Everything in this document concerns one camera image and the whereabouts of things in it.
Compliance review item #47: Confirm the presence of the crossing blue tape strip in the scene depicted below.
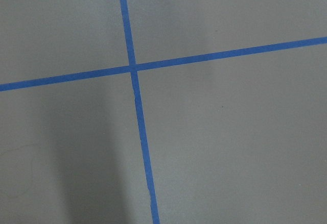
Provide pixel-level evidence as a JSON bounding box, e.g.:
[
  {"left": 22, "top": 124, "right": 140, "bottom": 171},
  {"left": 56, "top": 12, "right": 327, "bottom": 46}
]
[{"left": 120, "top": 0, "right": 160, "bottom": 223}]

